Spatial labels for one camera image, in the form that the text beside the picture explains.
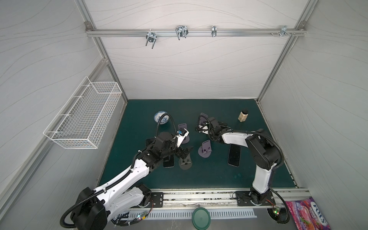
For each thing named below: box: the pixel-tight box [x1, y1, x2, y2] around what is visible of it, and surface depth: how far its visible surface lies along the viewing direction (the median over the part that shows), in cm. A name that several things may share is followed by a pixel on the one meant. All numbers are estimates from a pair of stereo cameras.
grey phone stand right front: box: [197, 139, 213, 159], surface depth 88 cm
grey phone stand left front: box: [178, 152, 193, 171], surface depth 83 cm
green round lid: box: [191, 207, 211, 230], surface depth 62 cm
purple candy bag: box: [285, 197, 332, 230], surface depth 69 cm
